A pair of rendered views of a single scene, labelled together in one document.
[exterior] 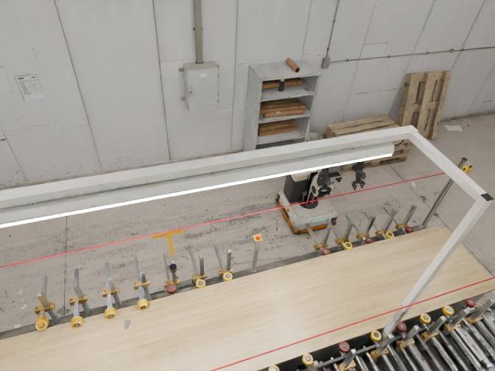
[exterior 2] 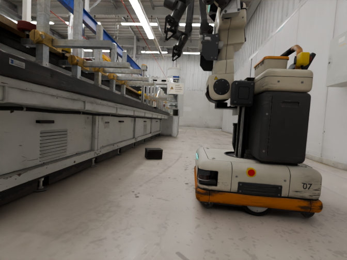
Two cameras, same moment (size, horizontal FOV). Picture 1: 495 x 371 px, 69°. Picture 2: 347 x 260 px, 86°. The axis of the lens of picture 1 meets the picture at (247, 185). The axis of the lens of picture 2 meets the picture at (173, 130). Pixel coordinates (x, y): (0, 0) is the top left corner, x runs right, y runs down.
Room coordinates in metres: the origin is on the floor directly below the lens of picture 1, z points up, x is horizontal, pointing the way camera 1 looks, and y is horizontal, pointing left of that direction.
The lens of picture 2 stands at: (3.59, -2.21, 0.50)
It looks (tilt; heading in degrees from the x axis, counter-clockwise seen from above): 3 degrees down; 118
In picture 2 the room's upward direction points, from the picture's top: 3 degrees clockwise
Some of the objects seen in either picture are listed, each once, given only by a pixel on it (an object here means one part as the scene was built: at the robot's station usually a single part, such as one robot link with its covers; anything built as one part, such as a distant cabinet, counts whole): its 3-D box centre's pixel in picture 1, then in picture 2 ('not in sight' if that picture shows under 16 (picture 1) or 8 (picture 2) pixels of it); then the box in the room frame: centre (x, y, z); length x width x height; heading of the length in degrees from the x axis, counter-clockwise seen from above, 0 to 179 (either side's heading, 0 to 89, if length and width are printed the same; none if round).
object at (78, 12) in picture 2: (387, 224); (77, 41); (2.56, -1.51, 0.92); 0.04 x 0.04 x 0.48; 22
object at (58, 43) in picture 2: (395, 221); (66, 44); (2.72, -1.67, 0.82); 0.43 x 0.03 x 0.04; 22
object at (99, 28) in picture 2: (366, 230); (98, 59); (2.46, -1.28, 0.90); 0.04 x 0.04 x 0.48; 22
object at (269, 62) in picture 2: not in sight; (269, 70); (3.55, -0.79, 0.87); 0.23 x 0.15 x 0.11; 112
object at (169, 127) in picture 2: not in sight; (153, 104); (0.19, 2.80, 0.95); 1.65 x 0.70 x 1.90; 22
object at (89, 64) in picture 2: (376, 227); (94, 64); (2.62, -1.44, 0.80); 0.43 x 0.03 x 0.04; 22
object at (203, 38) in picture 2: (329, 176); (209, 50); (3.17, -0.95, 0.99); 0.28 x 0.16 x 0.22; 112
